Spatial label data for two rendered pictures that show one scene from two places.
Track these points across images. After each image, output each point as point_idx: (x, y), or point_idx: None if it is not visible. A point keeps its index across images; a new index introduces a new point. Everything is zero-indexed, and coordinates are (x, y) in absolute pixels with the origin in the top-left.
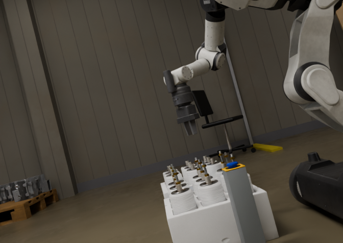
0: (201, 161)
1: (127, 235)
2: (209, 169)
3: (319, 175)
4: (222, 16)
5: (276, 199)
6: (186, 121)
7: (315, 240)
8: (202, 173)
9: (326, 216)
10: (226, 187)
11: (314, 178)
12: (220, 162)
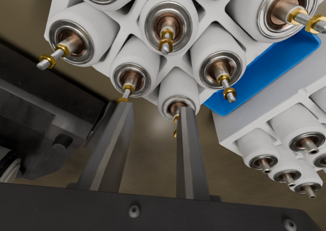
0: (317, 187)
1: None
2: (264, 145)
3: (14, 92)
4: None
5: (172, 125)
6: (67, 191)
7: (35, 19)
8: (161, 29)
9: (79, 83)
10: (134, 46)
11: (30, 93)
12: (247, 163)
